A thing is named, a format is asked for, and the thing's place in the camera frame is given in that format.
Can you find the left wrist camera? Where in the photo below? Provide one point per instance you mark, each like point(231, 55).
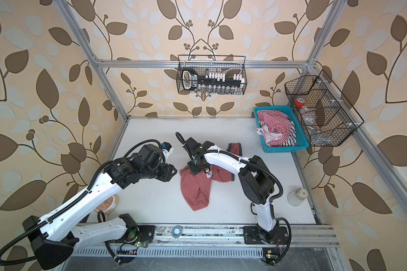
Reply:
point(167, 149)

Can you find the black socket set tool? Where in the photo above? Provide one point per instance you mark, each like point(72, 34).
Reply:
point(212, 80)

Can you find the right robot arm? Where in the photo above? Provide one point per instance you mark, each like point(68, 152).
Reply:
point(210, 163)

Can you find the wire basket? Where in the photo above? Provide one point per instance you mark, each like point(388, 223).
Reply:
point(337, 117)
point(211, 61)

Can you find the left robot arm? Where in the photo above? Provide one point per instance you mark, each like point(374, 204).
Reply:
point(53, 237)

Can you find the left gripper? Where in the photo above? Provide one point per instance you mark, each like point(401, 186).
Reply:
point(167, 173)

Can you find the red white striped garment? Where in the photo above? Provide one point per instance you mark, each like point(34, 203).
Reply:
point(276, 129)

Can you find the red tank top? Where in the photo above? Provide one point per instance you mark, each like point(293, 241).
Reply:
point(196, 188)

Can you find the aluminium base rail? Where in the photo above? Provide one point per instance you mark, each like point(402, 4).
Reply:
point(236, 235)

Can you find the round tan pad dish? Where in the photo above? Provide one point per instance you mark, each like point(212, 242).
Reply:
point(108, 206)

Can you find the round blue button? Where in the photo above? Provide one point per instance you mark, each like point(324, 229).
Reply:
point(177, 231)

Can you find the right wire basket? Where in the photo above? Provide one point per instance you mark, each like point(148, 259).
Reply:
point(337, 117)

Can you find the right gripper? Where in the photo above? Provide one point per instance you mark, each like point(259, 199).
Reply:
point(193, 169)

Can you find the red capped plastic bottle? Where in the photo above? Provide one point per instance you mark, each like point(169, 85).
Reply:
point(307, 114)

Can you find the back wire basket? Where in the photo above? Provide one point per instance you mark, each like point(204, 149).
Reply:
point(211, 61)

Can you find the white plastic bottle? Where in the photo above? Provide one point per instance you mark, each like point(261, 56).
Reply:
point(297, 197)

